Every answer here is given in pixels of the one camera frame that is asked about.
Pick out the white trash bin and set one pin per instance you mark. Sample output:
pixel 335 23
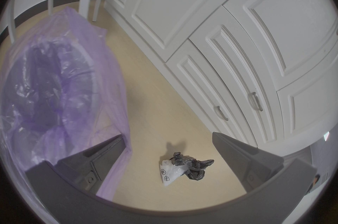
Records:
pixel 92 64

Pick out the purple plastic bag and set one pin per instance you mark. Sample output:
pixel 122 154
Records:
pixel 111 80

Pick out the crumpled black plastic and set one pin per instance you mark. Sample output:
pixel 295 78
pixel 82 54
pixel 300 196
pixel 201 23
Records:
pixel 192 166

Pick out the white printed wrapper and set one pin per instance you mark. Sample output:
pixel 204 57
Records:
pixel 169 172

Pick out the white wardrobe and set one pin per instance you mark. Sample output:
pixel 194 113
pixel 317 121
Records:
pixel 211 19

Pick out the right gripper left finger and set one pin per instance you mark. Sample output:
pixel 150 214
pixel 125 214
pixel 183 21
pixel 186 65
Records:
pixel 100 159

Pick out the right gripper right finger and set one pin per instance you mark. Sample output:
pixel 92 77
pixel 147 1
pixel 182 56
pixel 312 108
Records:
pixel 237 157

